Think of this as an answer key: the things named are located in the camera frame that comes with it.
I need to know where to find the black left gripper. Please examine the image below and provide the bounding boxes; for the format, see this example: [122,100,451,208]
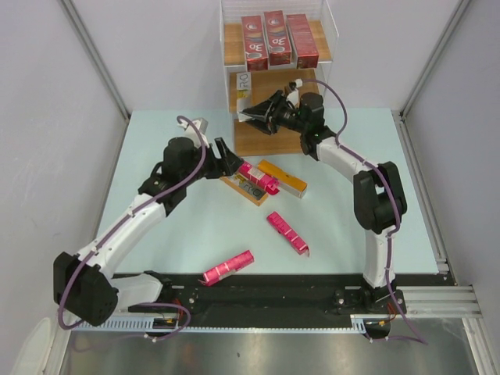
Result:
[181,138,244,187]

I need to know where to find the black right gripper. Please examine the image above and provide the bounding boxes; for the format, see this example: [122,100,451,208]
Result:
[244,90,309,136]

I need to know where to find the gold silver toothpaste box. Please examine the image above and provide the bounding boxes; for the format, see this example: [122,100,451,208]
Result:
[220,173,269,206]

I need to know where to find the orange toothpaste box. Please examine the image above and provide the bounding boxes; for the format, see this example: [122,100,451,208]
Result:
[236,72,252,122]
[257,159,308,198]

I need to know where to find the red silver 3D toothpaste box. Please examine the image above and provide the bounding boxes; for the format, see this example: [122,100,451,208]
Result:
[264,10,292,66]

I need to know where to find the dark red toothpaste box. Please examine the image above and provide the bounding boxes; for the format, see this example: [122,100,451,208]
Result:
[286,14,320,69]

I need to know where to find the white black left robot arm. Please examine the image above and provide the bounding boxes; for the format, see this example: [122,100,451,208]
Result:
[53,137,244,327]

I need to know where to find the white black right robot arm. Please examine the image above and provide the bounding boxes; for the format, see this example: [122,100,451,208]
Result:
[241,90,407,313]

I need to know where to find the clear acrylic wooden shelf unit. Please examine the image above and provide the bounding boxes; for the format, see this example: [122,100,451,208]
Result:
[220,1,339,157]

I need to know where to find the pink toothpaste box upper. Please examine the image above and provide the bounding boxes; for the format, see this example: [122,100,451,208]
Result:
[238,162,280,195]

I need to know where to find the pink toothpaste box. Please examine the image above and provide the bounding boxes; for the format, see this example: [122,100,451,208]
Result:
[200,250,255,287]
[238,162,280,195]
[266,212,310,256]

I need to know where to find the pink toothpaste box middle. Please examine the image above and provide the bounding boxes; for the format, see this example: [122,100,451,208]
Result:
[266,212,310,256]

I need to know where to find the pink toothpaste box lower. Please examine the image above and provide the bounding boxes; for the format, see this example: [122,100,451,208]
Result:
[200,250,255,287]

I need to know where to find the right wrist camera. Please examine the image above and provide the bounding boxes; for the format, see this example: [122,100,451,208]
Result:
[285,79,303,106]

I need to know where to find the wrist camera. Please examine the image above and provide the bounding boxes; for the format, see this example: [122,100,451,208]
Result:
[178,117,209,148]
[285,79,303,106]

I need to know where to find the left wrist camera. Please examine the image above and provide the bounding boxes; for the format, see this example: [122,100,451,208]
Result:
[178,117,209,148]

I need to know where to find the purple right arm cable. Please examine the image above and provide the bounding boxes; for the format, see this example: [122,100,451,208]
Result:
[300,78,429,345]

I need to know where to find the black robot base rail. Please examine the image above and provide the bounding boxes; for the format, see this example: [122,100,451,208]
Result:
[112,272,458,340]

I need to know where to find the white slotted cable duct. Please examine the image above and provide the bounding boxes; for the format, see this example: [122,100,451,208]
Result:
[73,313,391,337]

